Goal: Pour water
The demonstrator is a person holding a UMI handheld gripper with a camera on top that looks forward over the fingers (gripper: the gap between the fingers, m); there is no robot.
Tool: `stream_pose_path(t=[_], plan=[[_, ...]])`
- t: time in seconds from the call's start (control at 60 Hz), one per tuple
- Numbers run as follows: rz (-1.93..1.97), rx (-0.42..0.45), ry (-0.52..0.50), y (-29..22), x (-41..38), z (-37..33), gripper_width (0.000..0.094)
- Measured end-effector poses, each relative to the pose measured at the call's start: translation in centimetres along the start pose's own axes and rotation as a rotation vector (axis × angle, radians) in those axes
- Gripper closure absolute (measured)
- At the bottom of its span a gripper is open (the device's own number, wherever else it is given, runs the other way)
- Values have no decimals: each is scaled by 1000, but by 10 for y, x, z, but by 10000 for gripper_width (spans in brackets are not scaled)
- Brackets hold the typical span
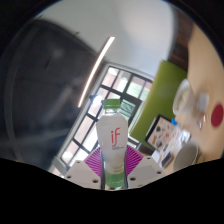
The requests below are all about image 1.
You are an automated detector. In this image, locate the black-framed window wall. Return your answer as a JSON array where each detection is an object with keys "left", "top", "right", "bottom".
[{"left": 54, "top": 64, "right": 154, "bottom": 168}]

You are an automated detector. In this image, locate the small dark device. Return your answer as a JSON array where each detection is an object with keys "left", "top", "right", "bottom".
[{"left": 160, "top": 152, "right": 174, "bottom": 168}]

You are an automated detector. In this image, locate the long curved ceiling light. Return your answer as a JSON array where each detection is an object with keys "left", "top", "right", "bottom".
[{"left": 77, "top": 36, "right": 116, "bottom": 108}]

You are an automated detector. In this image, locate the flat round red coaster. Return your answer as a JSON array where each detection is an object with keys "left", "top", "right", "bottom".
[{"left": 210, "top": 103, "right": 224, "bottom": 128}]

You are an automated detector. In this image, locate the green-capped white drink bottle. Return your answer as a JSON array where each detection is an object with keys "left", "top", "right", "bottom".
[{"left": 96, "top": 98, "right": 129, "bottom": 190}]

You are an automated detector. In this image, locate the small blue-capped bottle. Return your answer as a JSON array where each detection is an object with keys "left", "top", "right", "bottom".
[{"left": 170, "top": 118, "right": 183, "bottom": 133}]

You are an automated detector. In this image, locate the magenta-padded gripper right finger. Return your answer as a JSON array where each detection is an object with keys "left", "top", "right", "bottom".
[{"left": 122, "top": 145, "right": 165, "bottom": 190}]

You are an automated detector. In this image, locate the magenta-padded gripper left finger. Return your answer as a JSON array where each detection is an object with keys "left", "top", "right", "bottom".
[{"left": 64, "top": 147, "right": 104, "bottom": 190}]

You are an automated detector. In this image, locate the white printed paper sheet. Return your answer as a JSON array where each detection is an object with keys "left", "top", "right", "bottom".
[{"left": 151, "top": 128, "right": 191, "bottom": 161}]

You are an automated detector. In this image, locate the white ceramic bowl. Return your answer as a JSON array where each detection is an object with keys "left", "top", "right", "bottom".
[{"left": 172, "top": 78, "right": 194, "bottom": 117}]

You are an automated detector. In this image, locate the green upholstered bench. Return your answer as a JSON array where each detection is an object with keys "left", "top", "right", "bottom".
[{"left": 129, "top": 59, "right": 188, "bottom": 141}]

